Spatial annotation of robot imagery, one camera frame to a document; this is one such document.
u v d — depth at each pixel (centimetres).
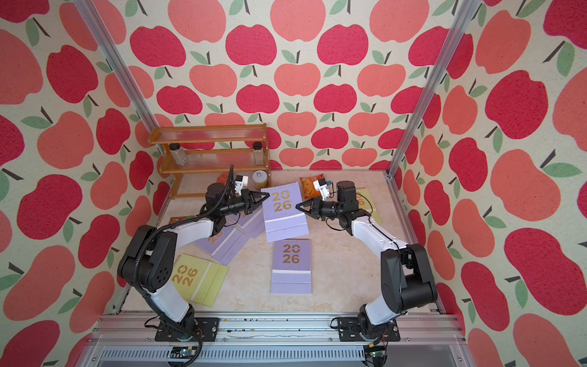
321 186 80
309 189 78
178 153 98
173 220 101
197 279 84
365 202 75
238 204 79
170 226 55
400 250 47
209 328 75
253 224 101
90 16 70
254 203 80
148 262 48
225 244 94
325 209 76
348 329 73
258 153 98
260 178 111
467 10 70
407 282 44
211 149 115
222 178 113
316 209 75
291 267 86
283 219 80
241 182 84
